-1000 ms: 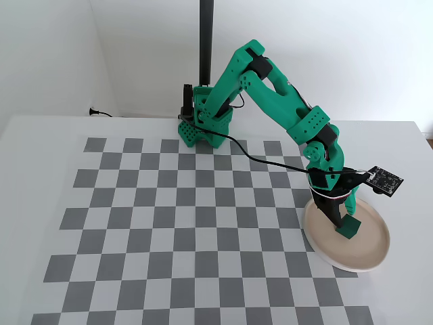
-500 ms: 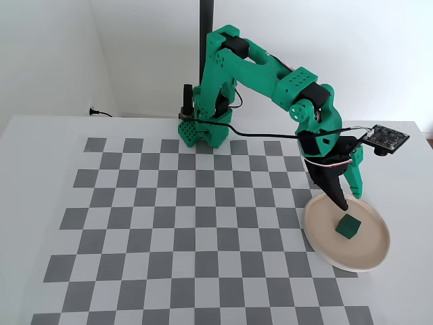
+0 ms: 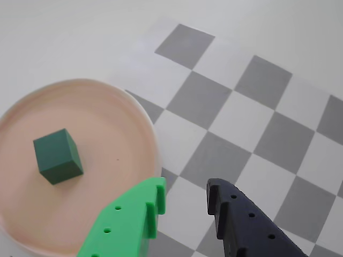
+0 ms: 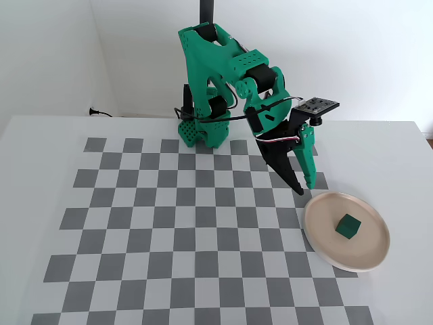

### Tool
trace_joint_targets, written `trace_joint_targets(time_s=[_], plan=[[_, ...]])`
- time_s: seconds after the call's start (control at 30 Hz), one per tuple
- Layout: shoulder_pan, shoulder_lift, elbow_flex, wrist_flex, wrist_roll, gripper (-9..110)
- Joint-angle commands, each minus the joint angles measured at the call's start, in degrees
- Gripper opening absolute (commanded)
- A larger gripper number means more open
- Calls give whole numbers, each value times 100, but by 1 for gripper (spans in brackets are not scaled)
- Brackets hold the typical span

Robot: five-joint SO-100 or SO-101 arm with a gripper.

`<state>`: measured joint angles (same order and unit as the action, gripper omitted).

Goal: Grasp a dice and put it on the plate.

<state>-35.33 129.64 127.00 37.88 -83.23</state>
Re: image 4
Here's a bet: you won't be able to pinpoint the dark green cube dice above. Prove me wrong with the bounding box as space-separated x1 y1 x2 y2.
335 213 363 241

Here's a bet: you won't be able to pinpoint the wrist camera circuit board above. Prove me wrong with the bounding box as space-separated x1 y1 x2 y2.
292 96 340 128

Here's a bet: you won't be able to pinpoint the grey white checkerboard mat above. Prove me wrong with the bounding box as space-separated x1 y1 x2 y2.
32 137 375 325

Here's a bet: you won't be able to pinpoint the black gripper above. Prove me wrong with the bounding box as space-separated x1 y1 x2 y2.
255 108 318 197

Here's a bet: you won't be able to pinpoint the black power plug cable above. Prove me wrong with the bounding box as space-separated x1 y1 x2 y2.
88 107 114 118

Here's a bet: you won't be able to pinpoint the white wire bundle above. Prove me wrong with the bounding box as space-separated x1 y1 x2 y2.
254 96 307 145

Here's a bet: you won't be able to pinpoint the beige round plate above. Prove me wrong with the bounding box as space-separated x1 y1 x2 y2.
303 192 391 273

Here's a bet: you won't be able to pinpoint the black vertical pole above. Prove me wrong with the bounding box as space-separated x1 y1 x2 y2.
198 0 217 28

